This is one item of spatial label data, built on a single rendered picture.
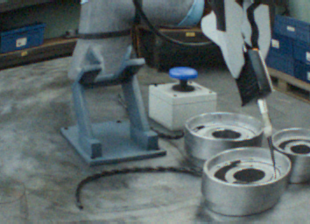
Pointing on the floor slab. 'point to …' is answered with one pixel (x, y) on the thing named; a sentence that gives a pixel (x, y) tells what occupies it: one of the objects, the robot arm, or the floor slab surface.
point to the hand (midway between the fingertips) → (249, 66)
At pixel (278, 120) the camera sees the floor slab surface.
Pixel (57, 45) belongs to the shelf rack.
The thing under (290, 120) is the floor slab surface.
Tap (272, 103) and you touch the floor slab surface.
